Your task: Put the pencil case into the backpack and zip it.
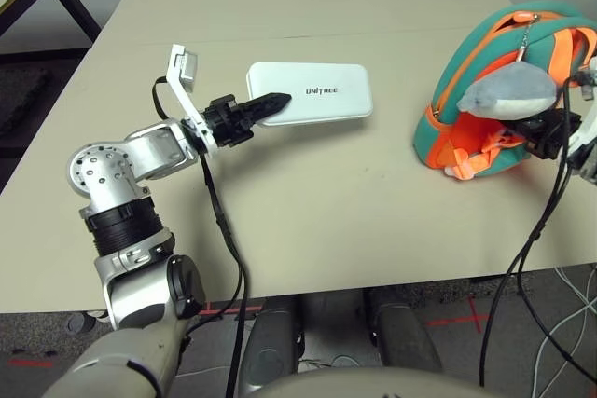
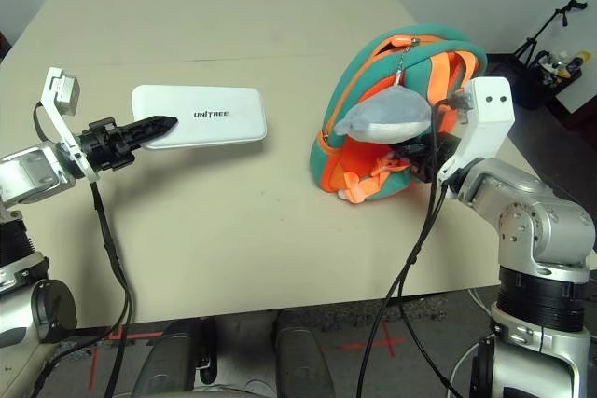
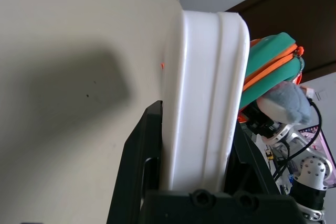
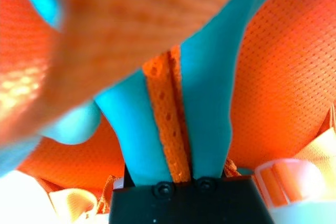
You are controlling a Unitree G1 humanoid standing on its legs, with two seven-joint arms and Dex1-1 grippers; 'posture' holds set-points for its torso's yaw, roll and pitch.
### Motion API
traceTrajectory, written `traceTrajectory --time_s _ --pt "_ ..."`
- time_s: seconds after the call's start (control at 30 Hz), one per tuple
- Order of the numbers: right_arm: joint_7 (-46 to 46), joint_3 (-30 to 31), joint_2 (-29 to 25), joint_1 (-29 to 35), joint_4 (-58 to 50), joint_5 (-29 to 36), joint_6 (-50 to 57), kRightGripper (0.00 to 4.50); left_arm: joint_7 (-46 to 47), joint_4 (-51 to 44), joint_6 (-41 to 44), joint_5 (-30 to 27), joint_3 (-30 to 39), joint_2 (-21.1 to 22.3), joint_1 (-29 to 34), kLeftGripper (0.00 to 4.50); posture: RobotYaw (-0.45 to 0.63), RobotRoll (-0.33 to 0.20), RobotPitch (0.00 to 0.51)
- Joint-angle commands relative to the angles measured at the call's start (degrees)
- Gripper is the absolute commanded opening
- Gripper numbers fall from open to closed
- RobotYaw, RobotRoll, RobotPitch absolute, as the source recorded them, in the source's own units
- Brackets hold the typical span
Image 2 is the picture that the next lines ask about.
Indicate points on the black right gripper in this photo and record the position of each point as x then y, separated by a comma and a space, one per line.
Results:
443, 151

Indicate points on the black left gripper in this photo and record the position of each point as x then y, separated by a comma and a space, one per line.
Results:
102, 144

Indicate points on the white Unitree pencil case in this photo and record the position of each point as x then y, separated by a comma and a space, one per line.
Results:
210, 100

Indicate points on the teal orange child backpack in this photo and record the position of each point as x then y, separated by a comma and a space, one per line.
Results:
354, 72

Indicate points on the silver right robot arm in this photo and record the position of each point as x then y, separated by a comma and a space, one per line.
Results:
527, 211

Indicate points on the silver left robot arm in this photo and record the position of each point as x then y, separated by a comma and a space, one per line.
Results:
28, 169

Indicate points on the black bin with bottles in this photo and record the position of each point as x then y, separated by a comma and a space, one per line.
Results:
541, 86

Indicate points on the side table with black legs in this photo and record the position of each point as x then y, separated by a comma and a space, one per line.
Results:
4, 46

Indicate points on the black tripod stand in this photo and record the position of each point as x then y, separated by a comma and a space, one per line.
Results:
542, 27

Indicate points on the silver metal cylinder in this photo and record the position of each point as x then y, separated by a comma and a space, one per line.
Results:
303, 356

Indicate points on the dark grey left robot leg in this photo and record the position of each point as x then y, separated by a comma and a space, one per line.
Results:
177, 360

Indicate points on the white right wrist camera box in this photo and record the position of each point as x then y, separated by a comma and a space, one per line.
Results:
490, 109

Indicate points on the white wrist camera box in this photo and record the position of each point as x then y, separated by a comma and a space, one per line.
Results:
67, 90
490, 109

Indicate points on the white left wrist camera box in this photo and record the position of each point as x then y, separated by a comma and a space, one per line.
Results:
67, 90

